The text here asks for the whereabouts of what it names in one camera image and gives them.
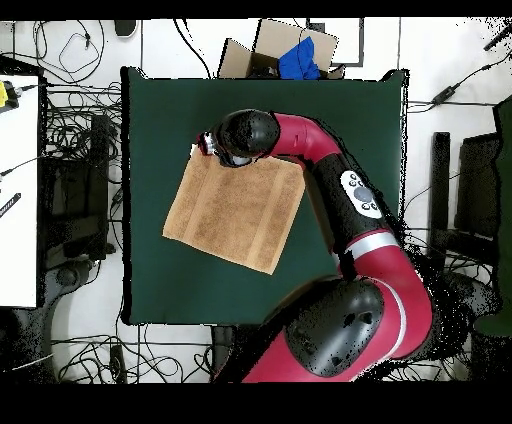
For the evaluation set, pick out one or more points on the blue cloth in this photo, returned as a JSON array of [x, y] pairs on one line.
[[298, 62]]

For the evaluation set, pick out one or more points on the dark green table cloth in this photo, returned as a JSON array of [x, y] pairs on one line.
[[168, 300]]

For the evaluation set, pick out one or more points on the black flat strip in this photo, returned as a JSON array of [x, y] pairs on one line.
[[10, 204]]

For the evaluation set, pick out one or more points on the black computer mouse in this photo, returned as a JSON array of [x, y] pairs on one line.
[[125, 27]]

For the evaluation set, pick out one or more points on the black equipment stand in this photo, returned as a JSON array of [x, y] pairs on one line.
[[100, 160], [440, 180]]

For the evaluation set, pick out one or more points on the open cardboard box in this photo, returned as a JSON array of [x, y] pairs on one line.
[[280, 38]]

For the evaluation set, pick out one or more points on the grey round stand base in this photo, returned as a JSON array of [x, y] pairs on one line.
[[68, 276]]

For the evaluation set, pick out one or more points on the white desk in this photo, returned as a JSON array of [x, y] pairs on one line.
[[18, 240]]

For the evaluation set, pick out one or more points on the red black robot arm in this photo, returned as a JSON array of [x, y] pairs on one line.
[[360, 280]]

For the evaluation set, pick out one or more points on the black power adapter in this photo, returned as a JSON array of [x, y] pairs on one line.
[[444, 95]]

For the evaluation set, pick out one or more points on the grey rectangular frame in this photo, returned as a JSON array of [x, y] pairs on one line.
[[361, 40]]

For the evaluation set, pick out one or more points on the tan terry towel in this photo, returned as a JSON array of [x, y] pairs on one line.
[[236, 212]]

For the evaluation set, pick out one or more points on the yellow black device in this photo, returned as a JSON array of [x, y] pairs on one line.
[[3, 94]]

